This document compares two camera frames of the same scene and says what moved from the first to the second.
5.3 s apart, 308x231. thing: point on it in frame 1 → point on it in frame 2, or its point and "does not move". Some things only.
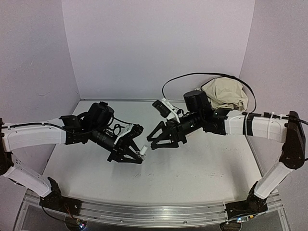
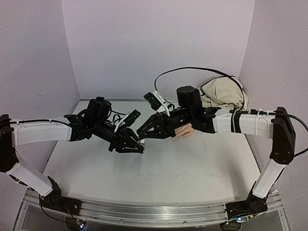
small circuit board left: [81, 223] does not move
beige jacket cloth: [225, 92] does not move
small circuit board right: [242, 219] does not move
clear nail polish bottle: [143, 156] → [144, 142]
